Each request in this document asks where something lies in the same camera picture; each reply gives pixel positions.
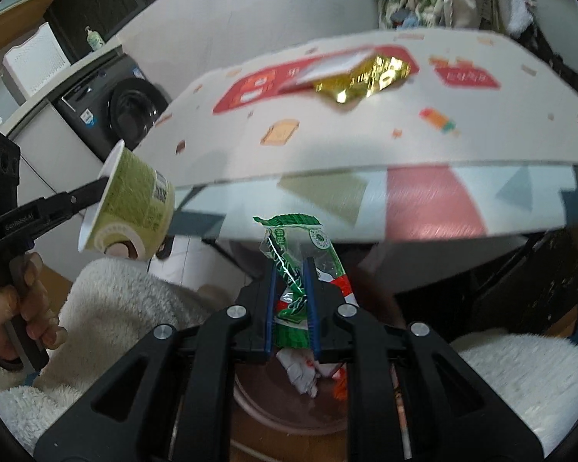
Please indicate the green snack wrapper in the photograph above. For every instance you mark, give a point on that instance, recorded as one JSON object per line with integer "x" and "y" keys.
{"x": 294, "y": 260}

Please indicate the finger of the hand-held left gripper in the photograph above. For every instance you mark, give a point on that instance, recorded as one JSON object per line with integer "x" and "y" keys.
{"x": 89, "y": 194}

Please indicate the white air purifier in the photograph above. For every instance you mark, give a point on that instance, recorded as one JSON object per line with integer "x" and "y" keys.
{"x": 36, "y": 62}

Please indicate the person's left hand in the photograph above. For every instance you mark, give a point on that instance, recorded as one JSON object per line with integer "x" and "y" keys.
{"x": 33, "y": 293}

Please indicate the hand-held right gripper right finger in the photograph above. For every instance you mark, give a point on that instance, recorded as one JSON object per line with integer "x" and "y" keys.
{"x": 312, "y": 317}

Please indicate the pastel patterned tablecloth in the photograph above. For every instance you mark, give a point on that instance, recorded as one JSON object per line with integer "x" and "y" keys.
{"x": 428, "y": 202}

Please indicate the green soap bottle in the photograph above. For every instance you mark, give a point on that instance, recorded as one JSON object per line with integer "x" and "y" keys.
{"x": 94, "y": 41}

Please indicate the white crumpled wrapper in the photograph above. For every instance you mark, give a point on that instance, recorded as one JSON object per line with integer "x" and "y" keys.
{"x": 301, "y": 373}

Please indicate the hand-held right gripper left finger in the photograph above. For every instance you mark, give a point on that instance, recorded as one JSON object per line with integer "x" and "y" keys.
{"x": 271, "y": 317}

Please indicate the grey washing machine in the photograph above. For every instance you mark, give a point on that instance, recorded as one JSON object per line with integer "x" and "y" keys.
{"x": 120, "y": 101}

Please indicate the round brown trash bin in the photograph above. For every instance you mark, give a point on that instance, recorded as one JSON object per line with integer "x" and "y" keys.
{"x": 289, "y": 409}

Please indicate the gold foil wrapper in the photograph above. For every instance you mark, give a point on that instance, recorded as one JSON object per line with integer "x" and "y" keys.
{"x": 366, "y": 79}

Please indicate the printed table mat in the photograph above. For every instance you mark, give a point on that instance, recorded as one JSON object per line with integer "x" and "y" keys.
{"x": 347, "y": 139}

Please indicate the green paper cup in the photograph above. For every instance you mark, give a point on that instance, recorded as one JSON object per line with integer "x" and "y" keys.
{"x": 135, "y": 202}

